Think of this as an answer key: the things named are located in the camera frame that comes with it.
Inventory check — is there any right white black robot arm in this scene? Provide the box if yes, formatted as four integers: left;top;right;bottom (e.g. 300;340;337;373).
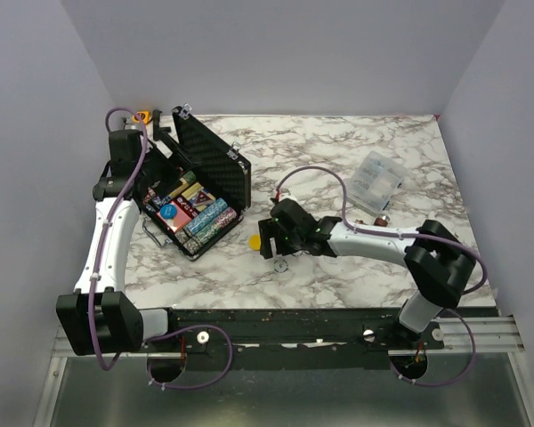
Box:
258;199;477;349

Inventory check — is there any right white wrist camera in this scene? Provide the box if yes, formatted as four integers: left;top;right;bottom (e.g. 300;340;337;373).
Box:
272;189;297;205

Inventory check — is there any black poker set case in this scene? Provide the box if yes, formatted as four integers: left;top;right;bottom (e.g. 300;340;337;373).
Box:
134;104;251;261

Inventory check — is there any yellow round button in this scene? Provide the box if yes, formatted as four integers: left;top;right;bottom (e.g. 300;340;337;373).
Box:
248;235;261;251

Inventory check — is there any copper pipe fitting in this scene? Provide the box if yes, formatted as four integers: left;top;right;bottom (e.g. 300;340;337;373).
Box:
355;214;390;227

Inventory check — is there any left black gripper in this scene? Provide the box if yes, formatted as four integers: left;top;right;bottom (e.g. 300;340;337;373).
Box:
137;132;201;197

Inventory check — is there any red triangular dealer button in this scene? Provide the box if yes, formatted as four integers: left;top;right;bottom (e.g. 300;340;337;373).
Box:
190;191;215;212

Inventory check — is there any red playing card deck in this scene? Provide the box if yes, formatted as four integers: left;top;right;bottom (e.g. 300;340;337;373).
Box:
157;201;191;233

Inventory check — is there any black mounting rail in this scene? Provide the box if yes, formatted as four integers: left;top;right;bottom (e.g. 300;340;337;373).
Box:
146;309;444;372

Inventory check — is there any blue small blind button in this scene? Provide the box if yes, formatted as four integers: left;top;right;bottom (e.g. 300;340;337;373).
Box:
159;204;178;220

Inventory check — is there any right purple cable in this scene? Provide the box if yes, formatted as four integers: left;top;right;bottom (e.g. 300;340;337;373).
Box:
275;166;489;387

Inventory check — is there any purple poker chip row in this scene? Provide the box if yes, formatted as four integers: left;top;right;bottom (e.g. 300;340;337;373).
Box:
194;207;238;245

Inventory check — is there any white poker chip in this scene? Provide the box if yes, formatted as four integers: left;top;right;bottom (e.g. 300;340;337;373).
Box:
273;259;288;273

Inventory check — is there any blue yellow card deck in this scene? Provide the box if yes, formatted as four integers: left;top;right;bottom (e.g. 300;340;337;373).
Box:
182;182;214;209

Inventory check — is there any aluminium side rail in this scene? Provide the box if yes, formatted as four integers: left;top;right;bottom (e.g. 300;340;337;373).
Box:
52;327;180;358

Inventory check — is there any blue poker chip row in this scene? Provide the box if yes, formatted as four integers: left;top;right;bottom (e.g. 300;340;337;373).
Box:
182;198;228;236

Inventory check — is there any clear plastic box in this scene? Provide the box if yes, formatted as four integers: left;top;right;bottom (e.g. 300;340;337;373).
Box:
346;151;409;214

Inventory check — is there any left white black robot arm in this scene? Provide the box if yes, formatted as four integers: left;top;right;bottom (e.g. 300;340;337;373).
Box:
56;130;180;356

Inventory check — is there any orange tape measure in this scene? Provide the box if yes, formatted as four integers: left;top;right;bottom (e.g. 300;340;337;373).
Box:
132;110;152;125

